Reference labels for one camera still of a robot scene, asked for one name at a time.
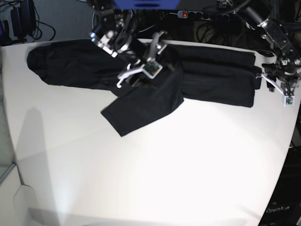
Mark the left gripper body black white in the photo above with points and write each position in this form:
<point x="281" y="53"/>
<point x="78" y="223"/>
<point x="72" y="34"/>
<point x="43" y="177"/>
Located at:
<point x="284" y="82"/>

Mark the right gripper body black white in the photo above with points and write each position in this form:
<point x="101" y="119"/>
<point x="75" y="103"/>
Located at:
<point x="138" y="54"/>

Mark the dark navy long-sleeve T-shirt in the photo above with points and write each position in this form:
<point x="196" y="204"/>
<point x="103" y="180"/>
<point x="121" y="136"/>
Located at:
<point x="199" y="73"/>

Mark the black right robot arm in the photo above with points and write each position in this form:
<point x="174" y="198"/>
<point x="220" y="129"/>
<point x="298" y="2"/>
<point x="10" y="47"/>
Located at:
<point x="114" y="34"/>

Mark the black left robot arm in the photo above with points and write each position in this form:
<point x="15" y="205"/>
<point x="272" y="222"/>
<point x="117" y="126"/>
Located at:
<point x="257" y="14"/>

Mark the blue plastic bin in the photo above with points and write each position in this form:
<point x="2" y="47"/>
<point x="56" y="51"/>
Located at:
<point x="146" y="4"/>

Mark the black OpenArm labelled case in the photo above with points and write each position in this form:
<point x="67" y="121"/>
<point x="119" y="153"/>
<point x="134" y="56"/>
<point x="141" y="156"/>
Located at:
<point x="284" y="207"/>

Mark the black power adapter box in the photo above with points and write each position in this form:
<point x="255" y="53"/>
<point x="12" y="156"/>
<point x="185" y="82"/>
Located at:
<point x="23" y="19"/>

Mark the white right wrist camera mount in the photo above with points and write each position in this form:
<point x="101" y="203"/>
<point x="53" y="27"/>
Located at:
<point x="152" y="69"/>

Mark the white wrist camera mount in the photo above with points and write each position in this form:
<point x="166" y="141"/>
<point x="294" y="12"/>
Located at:
<point x="288" y="100"/>
<point x="152" y="69"/>

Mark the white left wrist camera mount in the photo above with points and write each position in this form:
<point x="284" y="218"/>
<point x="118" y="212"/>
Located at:
<point x="288" y="100"/>

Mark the black power strip red switch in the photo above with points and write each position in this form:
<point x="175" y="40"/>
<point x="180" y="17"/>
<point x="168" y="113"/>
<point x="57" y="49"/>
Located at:
<point x="201" y="16"/>

